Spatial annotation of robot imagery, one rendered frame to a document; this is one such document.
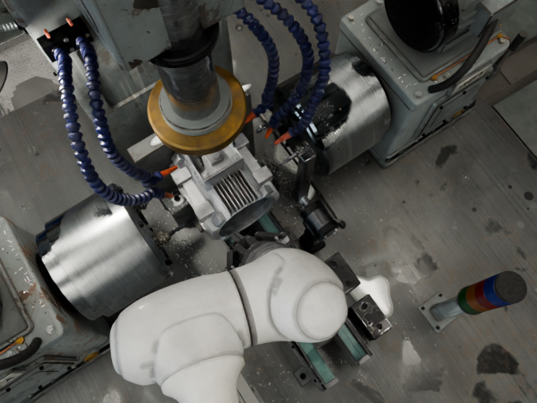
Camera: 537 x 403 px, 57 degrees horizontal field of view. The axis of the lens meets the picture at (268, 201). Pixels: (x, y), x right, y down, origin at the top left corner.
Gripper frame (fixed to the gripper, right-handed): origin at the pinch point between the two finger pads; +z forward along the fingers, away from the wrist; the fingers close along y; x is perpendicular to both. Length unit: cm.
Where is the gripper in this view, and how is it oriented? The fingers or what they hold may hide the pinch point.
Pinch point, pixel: (240, 242)
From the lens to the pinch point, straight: 97.5
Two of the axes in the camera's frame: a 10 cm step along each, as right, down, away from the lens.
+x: 4.9, 8.4, 2.5
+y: -8.3, 5.3, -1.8
